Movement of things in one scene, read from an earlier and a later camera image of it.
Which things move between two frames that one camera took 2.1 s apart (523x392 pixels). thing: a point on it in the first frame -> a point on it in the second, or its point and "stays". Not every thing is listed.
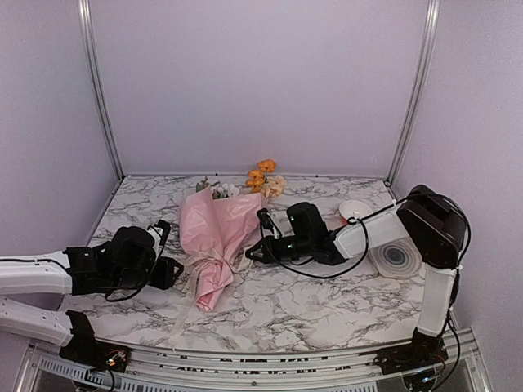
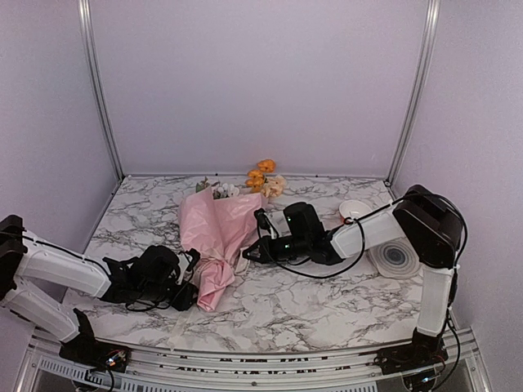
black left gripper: [166, 279] -> [184, 299]
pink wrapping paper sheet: [212, 232] stays
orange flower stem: [256, 177] stays
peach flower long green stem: [274, 186] stays
